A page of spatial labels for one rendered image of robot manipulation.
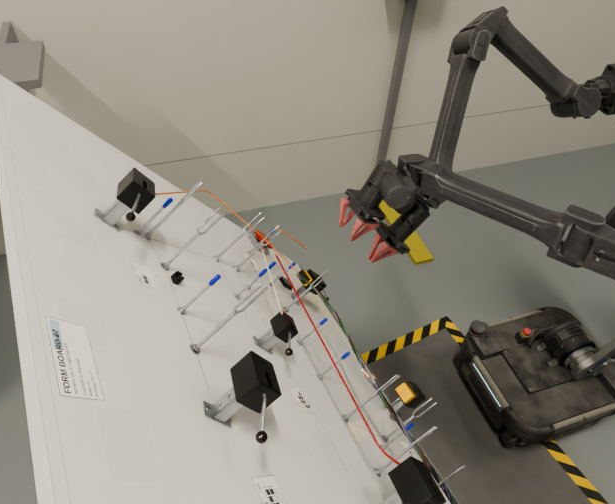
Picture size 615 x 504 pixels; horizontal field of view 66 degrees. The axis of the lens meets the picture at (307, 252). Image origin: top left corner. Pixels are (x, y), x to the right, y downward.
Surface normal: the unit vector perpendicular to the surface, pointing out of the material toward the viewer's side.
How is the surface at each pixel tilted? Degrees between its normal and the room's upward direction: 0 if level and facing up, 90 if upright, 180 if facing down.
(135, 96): 90
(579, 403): 0
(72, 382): 52
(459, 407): 0
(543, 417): 0
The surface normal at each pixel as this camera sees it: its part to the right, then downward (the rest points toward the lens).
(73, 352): 0.73, -0.66
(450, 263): 0.04, -0.69
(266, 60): 0.31, 0.70
